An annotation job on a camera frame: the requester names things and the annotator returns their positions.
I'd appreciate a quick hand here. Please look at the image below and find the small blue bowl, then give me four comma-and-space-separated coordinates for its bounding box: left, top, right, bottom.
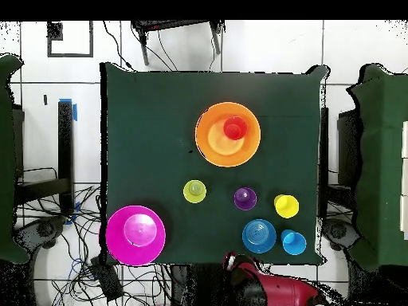
241, 218, 277, 255

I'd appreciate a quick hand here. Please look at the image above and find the pink bowl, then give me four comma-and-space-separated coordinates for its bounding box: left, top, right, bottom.
105, 205, 167, 267

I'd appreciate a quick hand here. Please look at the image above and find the orange bowl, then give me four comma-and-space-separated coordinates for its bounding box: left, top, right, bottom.
194, 101, 261, 168

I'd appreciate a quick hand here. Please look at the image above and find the red cup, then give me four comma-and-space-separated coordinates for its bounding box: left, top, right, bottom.
222, 116, 249, 141

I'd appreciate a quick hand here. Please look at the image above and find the purple cup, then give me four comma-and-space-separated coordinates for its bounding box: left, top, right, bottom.
233, 186, 258, 211

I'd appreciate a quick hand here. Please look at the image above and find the blue cup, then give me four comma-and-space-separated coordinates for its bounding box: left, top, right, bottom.
280, 229, 308, 257

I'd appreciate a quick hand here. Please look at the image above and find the pale translucent yellow cup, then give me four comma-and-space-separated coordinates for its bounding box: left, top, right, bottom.
182, 179, 207, 204

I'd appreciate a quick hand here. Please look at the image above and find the black floor box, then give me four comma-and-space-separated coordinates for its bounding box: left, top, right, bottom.
89, 256, 124, 302

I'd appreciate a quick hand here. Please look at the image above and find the dark green tablecloth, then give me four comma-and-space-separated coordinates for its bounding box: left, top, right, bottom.
99, 61, 329, 267

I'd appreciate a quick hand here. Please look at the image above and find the neighbouring green cloth table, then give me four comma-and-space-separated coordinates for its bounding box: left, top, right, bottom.
346, 63, 408, 273
0, 53, 30, 265

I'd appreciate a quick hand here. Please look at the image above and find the blue tape strip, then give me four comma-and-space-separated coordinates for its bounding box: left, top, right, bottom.
58, 97, 78, 122

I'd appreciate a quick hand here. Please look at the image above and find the black stool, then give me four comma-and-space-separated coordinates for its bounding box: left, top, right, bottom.
131, 20, 226, 67

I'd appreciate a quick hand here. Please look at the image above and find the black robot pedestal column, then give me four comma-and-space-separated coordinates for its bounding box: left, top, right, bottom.
170, 263, 230, 306

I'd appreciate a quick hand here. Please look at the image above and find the grey robot pedestal foot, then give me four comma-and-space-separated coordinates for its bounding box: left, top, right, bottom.
14, 216, 66, 251
321, 218, 363, 253

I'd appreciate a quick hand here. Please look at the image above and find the tangle of floor cables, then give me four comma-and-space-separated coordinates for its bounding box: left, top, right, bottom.
15, 167, 173, 306

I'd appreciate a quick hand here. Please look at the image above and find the black table frame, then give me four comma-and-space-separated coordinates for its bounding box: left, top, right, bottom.
14, 100, 76, 216

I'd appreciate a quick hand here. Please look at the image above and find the black floor cable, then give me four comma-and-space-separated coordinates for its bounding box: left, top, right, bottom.
101, 20, 136, 72

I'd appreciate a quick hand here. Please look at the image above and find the black floor frame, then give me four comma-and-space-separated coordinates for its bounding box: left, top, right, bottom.
46, 21, 94, 59

